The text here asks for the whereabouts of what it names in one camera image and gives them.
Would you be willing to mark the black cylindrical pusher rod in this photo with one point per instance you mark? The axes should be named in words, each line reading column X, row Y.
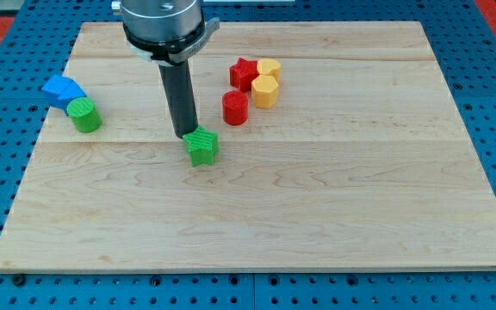
column 179, row 94

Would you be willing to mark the green star block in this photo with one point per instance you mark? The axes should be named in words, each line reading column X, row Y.
column 202, row 146

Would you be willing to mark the red star block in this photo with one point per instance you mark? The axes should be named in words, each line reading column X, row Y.
column 242, row 74

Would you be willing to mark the light wooden board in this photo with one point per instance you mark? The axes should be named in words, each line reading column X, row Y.
column 362, row 165

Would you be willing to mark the red cylinder block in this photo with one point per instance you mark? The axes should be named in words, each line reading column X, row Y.
column 235, row 107

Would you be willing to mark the yellow hexagon block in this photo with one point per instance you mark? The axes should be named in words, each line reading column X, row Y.
column 264, row 91

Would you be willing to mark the yellow rounded block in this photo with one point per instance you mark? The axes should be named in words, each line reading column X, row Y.
column 270, row 67

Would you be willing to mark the green cylinder block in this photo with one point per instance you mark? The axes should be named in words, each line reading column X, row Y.
column 84, row 115

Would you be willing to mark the blue triangle block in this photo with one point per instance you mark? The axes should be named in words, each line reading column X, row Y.
column 70, row 92

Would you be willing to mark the blue cube block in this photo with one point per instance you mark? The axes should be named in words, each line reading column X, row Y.
column 53, row 88

